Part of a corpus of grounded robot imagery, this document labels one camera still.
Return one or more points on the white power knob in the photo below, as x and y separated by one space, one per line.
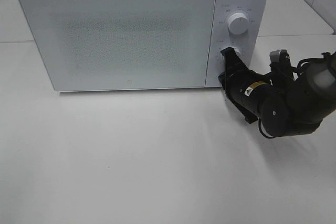
238 23

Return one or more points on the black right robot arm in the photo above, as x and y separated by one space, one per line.
288 100

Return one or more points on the white timer knob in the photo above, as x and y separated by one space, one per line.
238 52

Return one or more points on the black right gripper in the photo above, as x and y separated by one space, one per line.
243 87

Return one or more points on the white microwave door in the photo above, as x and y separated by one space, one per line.
94 45

